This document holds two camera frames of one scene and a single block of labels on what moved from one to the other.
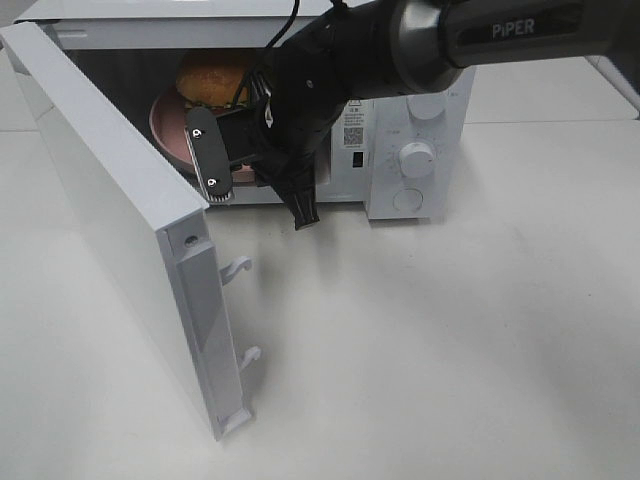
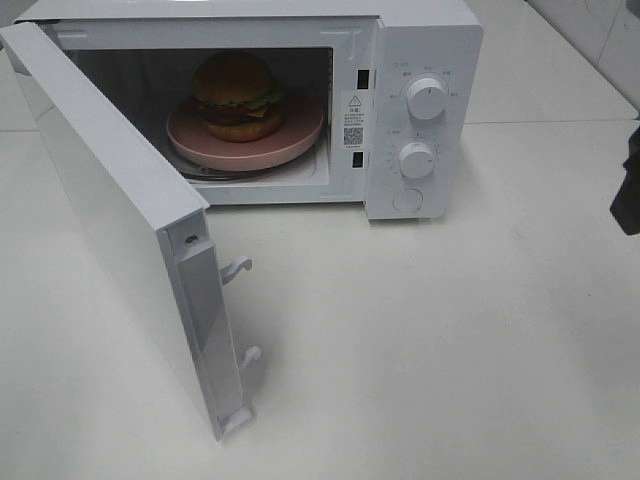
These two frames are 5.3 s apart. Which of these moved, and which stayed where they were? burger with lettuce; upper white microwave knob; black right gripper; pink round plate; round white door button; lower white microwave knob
Moved: black right gripper; burger with lettuce; pink round plate
Stayed: round white door button; lower white microwave knob; upper white microwave knob
